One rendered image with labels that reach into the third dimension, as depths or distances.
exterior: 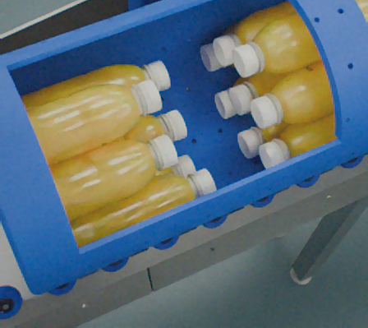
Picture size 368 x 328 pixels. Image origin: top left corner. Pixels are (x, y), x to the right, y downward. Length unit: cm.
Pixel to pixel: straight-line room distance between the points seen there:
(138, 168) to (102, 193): 5
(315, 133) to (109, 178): 28
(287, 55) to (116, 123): 23
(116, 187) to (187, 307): 115
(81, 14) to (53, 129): 137
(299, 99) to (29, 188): 35
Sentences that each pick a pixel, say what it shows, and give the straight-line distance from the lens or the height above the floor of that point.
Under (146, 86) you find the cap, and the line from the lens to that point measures 89.
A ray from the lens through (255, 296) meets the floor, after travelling 203.
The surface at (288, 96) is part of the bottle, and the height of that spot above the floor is 114.
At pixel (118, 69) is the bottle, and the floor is 114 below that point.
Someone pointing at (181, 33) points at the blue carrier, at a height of 106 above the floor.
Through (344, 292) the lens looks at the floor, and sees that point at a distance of 208.
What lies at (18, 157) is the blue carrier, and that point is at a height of 123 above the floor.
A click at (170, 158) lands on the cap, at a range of 90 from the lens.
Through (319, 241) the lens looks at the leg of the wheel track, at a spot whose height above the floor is 32.
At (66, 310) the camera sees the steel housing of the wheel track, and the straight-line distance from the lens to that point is 109.
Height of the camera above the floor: 194
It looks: 62 degrees down
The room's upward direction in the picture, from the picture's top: 8 degrees clockwise
